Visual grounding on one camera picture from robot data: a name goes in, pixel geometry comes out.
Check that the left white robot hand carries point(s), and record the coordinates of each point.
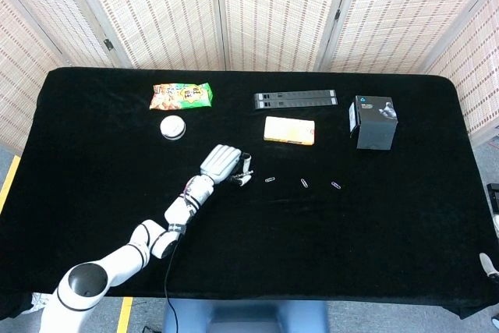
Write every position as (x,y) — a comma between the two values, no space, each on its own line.
(222,163)

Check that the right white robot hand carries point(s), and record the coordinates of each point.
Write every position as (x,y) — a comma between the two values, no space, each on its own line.
(487,264)

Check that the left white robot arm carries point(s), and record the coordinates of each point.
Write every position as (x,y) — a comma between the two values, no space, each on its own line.
(117,263)

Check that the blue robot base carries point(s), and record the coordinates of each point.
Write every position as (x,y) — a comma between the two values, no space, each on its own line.
(245,315)

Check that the round white tin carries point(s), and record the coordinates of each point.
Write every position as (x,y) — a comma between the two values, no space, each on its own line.
(172,127)

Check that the yellow flat box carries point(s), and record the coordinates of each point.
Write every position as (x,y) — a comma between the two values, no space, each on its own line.
(288,130)

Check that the black device beside table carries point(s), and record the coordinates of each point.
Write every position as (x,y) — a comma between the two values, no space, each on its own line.
(494,188)

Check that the green orange snack bag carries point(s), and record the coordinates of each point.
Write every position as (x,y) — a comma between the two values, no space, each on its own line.
(181,96)

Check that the black folding stand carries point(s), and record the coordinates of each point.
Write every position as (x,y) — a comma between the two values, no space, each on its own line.
(296,100)

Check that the black velvet tablecloth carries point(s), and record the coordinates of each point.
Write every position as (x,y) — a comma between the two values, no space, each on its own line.
(312,239)

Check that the black cardboard box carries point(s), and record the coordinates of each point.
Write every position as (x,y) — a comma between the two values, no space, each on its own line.
(376,130)

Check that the woven folding screen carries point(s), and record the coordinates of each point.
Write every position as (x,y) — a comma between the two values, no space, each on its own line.
(265,9)

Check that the black metal screen hinge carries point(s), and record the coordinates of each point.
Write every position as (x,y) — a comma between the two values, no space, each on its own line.
(108,44)
(337,14)

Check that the yellow floor tape strip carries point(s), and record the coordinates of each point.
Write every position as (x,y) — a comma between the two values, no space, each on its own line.
(124,315)
(9,181)

